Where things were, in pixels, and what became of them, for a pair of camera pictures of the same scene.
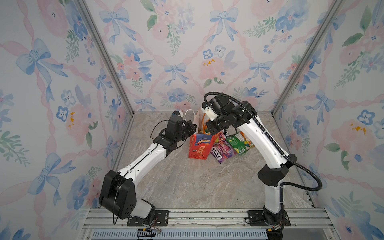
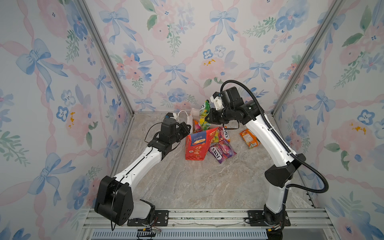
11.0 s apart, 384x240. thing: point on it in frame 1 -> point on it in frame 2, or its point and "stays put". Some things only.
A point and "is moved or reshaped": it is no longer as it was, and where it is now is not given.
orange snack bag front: (203, 125) is moved or reshaped
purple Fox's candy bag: (222, 150) stays put
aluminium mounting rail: (306, 224) stays put
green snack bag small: (239, 143) is moved or reshaped
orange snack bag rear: (247, 143) stays put
